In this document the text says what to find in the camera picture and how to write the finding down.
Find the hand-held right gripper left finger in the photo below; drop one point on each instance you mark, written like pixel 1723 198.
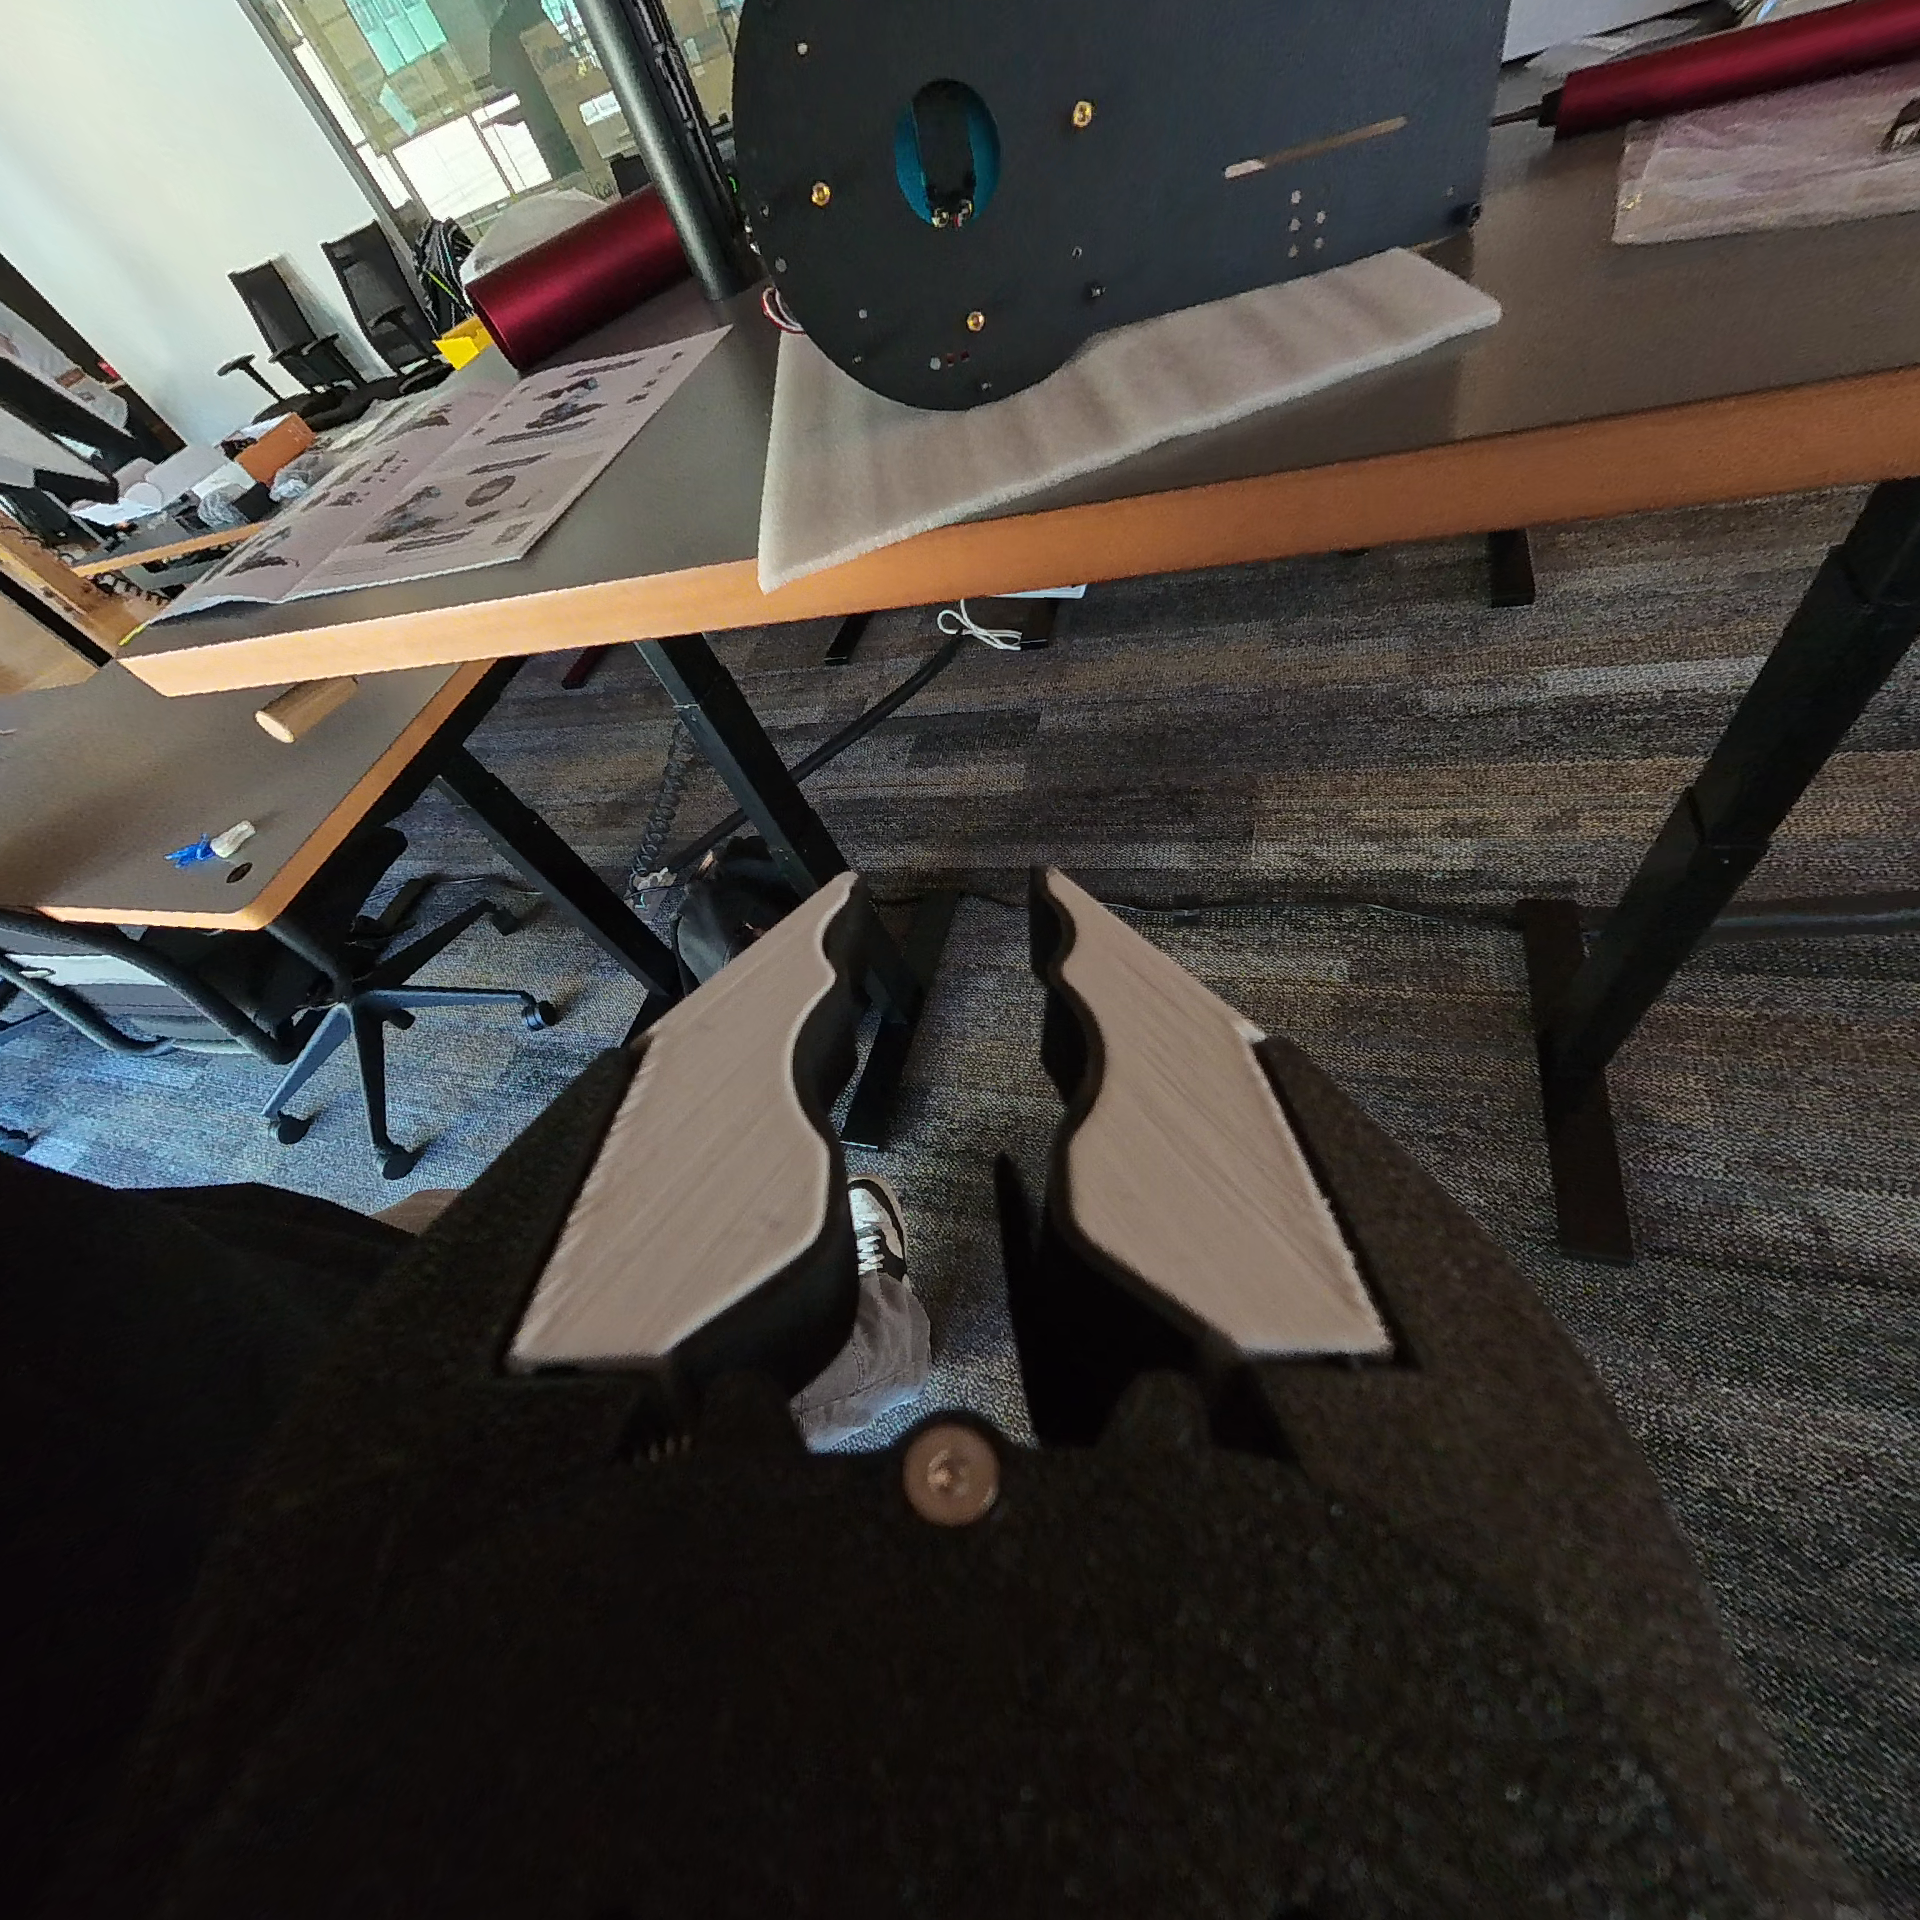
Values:
pixel 689 1183

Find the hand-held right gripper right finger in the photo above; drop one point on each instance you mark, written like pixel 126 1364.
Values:
pixel 1215 1201

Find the blue hobby robot arm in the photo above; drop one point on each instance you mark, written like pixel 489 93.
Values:
pixel 1169 120

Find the person's sneaker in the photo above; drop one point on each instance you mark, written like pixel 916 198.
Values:
pixel 876 1224

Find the person's grey trouser leg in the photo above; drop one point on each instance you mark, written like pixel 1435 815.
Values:
pixel 869 1350

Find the black backpack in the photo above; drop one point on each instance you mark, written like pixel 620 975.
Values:
pixel 736 914

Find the black office chair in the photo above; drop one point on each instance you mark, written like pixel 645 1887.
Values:
pixel 292 328
pixel 349 990
pixel 376 284

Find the small blue plastic part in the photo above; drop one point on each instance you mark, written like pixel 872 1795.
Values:
pixel 192 848

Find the wooden peg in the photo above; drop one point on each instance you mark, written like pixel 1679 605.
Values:
pixel 300 710

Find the grey table orange edge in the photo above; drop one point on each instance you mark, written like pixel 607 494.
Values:
pixel 150 780

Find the printed instruction manual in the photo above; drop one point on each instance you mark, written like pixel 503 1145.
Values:
pixel 450 481

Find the white foam sheet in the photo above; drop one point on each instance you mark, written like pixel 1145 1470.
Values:
pixel 929 464

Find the wooden work table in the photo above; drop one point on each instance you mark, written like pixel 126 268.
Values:
pixel 195 481

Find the yellow plastic bin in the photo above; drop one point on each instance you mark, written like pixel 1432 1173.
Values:
pixel 460 343

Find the maroon cylindrical container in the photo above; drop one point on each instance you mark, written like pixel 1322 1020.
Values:
pixel 583 268

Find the black cylindrical tube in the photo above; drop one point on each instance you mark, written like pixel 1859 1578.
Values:
pixel 660 135

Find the large clear zip bag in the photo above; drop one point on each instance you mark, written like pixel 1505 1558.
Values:
pixel 1770 163

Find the red screwdriver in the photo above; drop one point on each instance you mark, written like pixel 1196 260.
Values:
pixel 1723 60

